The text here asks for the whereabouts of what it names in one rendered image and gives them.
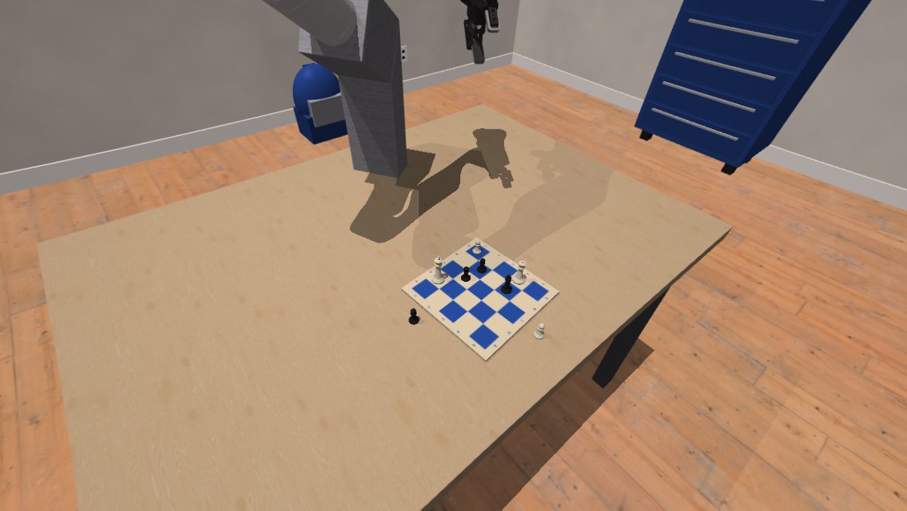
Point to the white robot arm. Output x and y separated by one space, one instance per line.
330 21

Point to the blue and cream chessboard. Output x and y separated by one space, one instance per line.
477 312

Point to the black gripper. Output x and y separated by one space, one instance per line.
479 11

